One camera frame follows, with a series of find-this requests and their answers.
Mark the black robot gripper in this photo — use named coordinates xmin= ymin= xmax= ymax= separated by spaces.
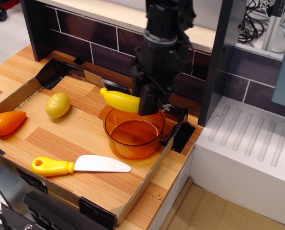
xmin=132 ymin=35 xmax=193 ymax=116

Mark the yellow toy banana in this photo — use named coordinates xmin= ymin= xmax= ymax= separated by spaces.
xmin=100 ymin=87 xmax=140 ymax=113

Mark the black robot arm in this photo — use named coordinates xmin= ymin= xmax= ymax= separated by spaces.
xmin=132 ymin=0 xmax=196 ymax=115

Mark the orange transparent plastic pot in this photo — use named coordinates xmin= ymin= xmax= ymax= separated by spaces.
xmin=99 ymin=105 xmax=172 ymax=160

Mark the yellow-green toy potato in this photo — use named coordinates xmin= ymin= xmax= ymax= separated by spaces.
xmin=46 ymin=92 xmax=71 ymax=118

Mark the brass screw in table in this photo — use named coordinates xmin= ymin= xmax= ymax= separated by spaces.
xmin=156 ymin=194 xmax=162 ymax=200

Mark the white ridged drain board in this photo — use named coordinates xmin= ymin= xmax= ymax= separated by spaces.
xmin=194 ymin=96 xmax=285 ymax=187

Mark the orange toy carrot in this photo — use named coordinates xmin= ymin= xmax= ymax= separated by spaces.
xmin=0 ymin=111 xmax=26 ymax=136

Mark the black caster wheel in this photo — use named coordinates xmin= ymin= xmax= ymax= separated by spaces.
xmin=0 ymin=5 xmax=7 ymax=22

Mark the dark grey vertical post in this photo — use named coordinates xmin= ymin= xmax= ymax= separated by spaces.
xmin=198 ymin=0 xmax=247 ymax=127

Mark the yellow-handled white toy knife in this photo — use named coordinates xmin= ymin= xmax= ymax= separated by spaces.
xmin=31 ymin=155 xmax=131 ymax=177

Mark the black cable bundle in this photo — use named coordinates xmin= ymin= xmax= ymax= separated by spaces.
xmin=238 ymin=0 xmax=271 ymax=45

